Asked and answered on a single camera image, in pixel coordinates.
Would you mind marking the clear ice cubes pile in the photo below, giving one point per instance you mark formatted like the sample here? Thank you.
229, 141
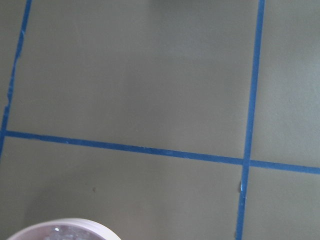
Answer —
64, 232

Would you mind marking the pink bowl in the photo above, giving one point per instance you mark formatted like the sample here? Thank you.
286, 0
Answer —
38, 231

